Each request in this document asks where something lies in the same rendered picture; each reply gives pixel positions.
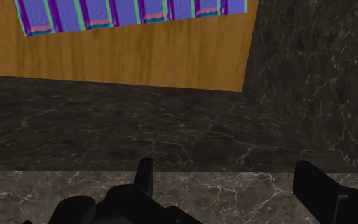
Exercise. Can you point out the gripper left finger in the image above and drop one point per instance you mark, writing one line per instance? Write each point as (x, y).
(126, 204)

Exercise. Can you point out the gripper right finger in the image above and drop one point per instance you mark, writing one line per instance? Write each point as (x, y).
(318, 192)

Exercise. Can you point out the purple patterned robot stand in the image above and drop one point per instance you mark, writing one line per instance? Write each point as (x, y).
(126, 11)

